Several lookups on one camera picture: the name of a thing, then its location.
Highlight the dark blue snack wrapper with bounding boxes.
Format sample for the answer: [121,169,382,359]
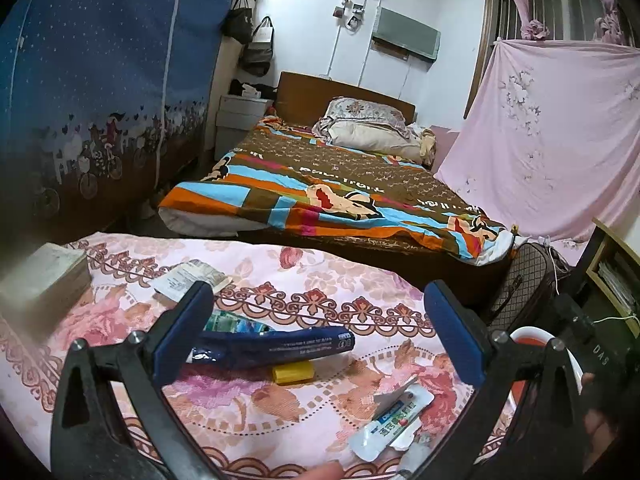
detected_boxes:
[186,326,355,370]

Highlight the red white trash basin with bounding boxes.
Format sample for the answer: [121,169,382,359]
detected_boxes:
[508,326,584,411]

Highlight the person's right hand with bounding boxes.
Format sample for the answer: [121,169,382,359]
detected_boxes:
[580,373,618,474]

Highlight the wooden shelf unit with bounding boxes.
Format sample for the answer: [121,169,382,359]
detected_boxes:
[578,218,639,341]

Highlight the checkered dark suitcase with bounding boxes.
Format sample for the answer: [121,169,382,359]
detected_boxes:
[488,243,570,332]

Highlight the grey crumpled wrapper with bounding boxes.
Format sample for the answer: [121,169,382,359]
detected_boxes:
[393,434,432,480]

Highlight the beige tissue box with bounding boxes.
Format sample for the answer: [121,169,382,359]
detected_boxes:
[1,243,91,342]

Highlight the pink floral quilt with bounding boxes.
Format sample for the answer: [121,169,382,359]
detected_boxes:
[1,233,474,479]

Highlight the white blue medicine sachet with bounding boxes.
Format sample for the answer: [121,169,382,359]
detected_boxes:
[348,384,435,462]

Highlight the white paper receipt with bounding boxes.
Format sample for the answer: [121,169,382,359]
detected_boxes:
[151,259,232,302]

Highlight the green rolled wrapper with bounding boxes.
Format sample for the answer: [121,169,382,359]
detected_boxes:
[204,310,272,334]

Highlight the yellow small box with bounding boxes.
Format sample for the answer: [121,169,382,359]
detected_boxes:
[271,361,314,385]

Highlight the pink hanging sheet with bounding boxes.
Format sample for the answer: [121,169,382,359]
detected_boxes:
[436,40,639,242]

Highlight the cream pillow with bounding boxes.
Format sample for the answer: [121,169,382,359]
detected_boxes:
[329,122,425,164]

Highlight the colourful cartoon bed blanket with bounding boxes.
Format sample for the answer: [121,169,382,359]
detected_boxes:
[158,116,515,266]

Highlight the white nightstand drawers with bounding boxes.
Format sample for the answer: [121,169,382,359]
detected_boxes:
[215,94,272,159]

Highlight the floral pillow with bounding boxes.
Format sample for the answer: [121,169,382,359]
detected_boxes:
[311,96,412,141]

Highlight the blue fabric wardrobe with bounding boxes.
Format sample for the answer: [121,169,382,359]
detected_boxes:
[1,0,231,245]

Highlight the brown wooden headboard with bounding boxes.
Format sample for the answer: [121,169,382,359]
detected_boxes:
[273,72,416,127]

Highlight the grey white tote bag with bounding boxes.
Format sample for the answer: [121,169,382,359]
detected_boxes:
[240,16,274,77]

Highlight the black handbag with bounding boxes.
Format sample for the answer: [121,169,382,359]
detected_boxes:
[220,0,253,46]

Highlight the white cable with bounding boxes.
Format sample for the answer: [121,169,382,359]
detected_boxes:
[591,313,640,326]

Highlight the wall socket cluster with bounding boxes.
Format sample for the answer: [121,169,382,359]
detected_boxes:
[333,0,364,32]

